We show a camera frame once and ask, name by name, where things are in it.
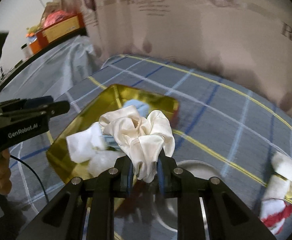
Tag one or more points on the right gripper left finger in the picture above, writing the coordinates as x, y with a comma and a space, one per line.
84, 208

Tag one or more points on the clear plastic bag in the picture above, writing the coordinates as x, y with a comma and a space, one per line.
101, 161

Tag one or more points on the yellow red carton box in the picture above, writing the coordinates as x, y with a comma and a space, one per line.
56, 31

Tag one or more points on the red plastic bag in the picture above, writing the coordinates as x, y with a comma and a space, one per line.
55, 17

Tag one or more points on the gold toffee tin box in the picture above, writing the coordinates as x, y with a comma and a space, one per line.
110, 99

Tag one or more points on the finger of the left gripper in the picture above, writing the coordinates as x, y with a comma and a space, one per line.
52, 109
21, 104

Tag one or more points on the person's left hand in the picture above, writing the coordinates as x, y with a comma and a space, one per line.
5, 173

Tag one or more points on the stainless steel bowl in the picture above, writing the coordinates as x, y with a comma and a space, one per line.
146, 214

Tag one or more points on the light blue towel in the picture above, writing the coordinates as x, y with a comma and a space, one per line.
142, 107

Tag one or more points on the red satin cloth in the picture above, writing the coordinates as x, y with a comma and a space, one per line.
273, 213

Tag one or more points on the beige leaf-print curtain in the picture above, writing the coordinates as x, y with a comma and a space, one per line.
246, 41

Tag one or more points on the yellow-edged white towel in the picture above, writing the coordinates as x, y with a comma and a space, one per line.
280, 183

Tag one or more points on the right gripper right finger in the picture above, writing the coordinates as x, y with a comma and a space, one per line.
207, 207

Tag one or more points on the cream satin cloth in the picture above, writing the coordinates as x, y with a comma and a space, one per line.
141, 139

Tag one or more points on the white cloth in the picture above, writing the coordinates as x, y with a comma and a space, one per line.
82, 146

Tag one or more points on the grey plaid bed sheet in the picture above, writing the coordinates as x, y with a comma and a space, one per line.
220, 123

